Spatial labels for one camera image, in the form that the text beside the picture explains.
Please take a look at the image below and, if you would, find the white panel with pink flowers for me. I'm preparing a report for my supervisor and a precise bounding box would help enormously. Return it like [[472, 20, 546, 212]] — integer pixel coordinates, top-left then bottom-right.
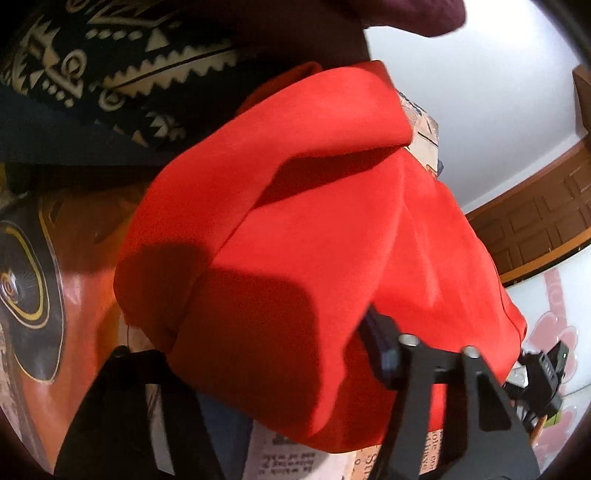
[[503, 258, 591, 469]]

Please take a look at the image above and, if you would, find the printed orange bedsheet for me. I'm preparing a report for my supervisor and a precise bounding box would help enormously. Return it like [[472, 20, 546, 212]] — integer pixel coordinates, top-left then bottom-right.
[[242, 90, 446, 480]]

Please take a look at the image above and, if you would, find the blue denim cloth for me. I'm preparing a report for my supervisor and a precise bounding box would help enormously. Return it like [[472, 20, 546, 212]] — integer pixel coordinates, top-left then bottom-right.
[[201, 394, 254, 480]]

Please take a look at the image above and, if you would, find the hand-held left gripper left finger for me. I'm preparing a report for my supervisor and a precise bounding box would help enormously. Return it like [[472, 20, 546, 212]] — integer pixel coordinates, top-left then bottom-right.
[[54, 345, 227, 480]]

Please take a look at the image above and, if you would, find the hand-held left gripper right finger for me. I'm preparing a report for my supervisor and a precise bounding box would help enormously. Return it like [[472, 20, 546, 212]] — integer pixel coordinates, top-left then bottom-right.
[[359, 307, 541, 480]]

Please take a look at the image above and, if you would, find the orange black printed cloth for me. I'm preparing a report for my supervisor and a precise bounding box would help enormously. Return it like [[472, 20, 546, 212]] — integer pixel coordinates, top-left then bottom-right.
[[0, 182, 160, 467]]

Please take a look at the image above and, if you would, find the black patterned cloth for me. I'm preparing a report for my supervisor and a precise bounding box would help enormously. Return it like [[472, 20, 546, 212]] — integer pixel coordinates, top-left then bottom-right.
[[0, 0, 241, 167]]

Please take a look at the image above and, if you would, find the brown wooden panelled door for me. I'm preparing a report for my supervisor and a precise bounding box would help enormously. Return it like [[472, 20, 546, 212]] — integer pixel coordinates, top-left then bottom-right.
[[464, 138, 591, 284]]

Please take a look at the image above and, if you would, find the red garment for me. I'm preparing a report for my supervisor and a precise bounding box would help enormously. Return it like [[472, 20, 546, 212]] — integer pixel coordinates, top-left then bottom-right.
[[113, 60, 528, 455]]

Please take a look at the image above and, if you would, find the maroon cloth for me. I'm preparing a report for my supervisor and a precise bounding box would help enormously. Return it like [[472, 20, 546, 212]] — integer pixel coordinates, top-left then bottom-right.
[[222, 0, 467, 75]]

